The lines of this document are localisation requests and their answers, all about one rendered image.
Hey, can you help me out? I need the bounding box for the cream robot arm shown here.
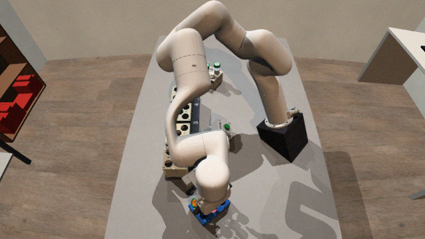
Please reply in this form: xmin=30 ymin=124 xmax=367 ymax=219
xmin=156 ymin=1 xmax=299 ymax=204

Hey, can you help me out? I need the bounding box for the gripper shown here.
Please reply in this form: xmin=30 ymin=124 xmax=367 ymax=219
xmin=192 ymin=183 xmax=232 ymax=216

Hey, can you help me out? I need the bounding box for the blue tube rack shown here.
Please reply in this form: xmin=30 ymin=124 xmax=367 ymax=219
xmin=188 ymin=199 xmax=230 ymax=226

